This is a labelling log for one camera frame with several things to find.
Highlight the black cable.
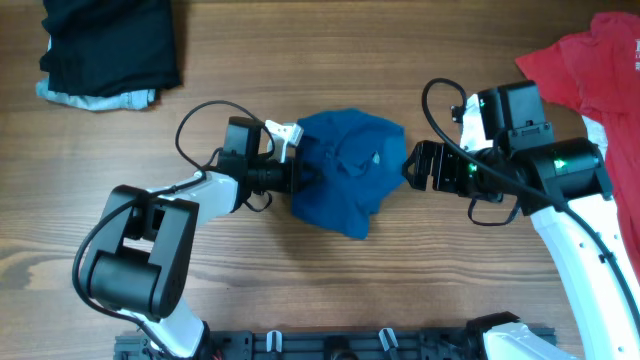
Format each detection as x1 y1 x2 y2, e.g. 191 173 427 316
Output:
71 99 276 359
420 77 640 336

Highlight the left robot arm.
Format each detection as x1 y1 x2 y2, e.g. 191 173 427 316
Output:
72 117 303 359

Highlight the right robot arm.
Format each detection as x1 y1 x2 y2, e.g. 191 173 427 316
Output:
402 81 639 359

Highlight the light grey folded garment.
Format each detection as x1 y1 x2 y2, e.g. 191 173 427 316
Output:
35 37 158 112

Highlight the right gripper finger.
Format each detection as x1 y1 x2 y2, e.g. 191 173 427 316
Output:
402 164 431 190
407 140 436 168

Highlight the black folded garment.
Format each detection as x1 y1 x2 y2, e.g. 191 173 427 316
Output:
39 0 181 97

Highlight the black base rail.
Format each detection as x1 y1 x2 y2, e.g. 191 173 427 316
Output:
113 327 559 360

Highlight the red t-shirt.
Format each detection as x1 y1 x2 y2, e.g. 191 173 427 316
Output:
515 12 639 272

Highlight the white garment under red shirt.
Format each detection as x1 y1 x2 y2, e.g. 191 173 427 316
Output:
582 116 608 158

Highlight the right black cable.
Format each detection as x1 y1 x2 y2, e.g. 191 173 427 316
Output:
420 77 640 336

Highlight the left black cable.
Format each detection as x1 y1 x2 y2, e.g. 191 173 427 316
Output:
71 99 276 359

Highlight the blue polo shirt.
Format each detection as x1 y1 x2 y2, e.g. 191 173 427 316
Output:
292 109 407 240

